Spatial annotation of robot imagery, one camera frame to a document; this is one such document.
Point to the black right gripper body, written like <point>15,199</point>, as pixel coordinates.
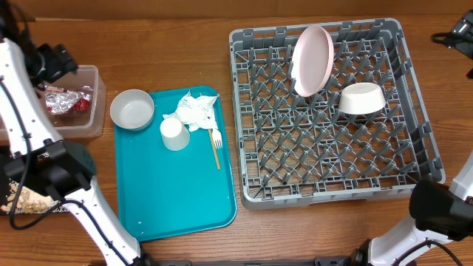
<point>464,36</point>

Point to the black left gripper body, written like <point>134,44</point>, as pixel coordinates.
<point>46,63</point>

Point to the foil wrapper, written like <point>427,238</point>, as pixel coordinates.
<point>60,101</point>

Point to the red sauce packet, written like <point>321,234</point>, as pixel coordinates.
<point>81,105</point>

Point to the grey bowl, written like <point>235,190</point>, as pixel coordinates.
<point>132,109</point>

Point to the white bowl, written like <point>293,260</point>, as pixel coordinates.
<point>361,98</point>

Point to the rice and peanut scraps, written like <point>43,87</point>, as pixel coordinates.
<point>29,202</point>

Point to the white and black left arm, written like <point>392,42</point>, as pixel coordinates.
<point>40,159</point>

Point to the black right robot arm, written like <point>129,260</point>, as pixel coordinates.
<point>438,215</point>

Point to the black waste tray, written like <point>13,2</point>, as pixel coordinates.
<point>4,187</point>

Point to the grey plastic dishwasher rack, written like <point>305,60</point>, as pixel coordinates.
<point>296,151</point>

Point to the clear plastic bin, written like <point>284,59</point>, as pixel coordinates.
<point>77,124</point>

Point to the translucent plastic cup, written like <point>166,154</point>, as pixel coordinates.
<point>174,134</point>

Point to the crumpled white napkin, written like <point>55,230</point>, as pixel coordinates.
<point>197,113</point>

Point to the teal plastic tray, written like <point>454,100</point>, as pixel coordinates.
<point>163,193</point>

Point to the wooden chopstick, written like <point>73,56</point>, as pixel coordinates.
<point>214,149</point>

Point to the white plastic fork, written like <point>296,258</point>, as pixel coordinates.
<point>217,138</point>

